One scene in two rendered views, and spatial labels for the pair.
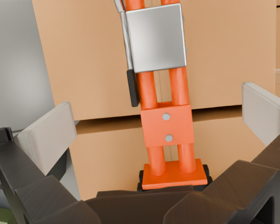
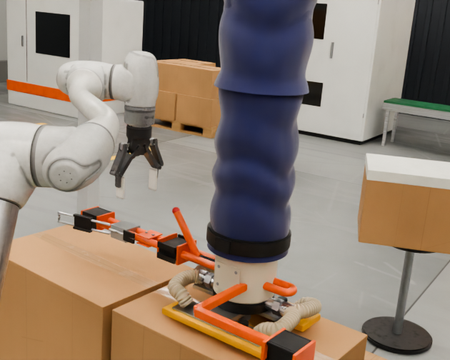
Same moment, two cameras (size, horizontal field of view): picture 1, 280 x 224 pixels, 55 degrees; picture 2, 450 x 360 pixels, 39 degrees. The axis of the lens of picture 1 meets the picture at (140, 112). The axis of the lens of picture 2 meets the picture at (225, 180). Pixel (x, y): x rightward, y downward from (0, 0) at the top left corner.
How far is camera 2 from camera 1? 1.95 m
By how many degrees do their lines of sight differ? 89
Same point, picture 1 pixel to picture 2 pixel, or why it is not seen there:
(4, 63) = not seen: outside the picture
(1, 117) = not seen: outside the picture
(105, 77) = (112, 287)
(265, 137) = (154, 176)
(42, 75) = not seen: outside the picture
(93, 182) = (147, 318)
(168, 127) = (150, 233)
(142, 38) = (121, 225)
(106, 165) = (146, 310)
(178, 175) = (168, 239)
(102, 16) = (93, 276)
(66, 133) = (121, 191)
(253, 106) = (151, 181)
